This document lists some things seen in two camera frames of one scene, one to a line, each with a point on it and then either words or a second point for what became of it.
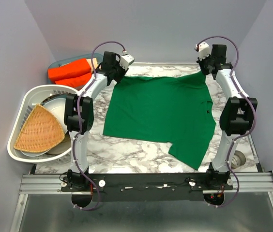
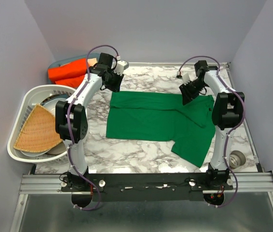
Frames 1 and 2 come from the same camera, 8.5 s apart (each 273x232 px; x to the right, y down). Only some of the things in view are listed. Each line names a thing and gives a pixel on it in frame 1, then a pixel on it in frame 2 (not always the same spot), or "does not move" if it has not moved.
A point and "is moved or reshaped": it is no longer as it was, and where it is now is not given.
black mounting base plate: (146, 187) does not move
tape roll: (238, 160) does not move
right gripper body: (204, 64) -> (192, 88)
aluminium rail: (243, 182) does not move
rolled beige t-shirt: (95, 63) does not move
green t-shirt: (175, 110) is moved or reshaped
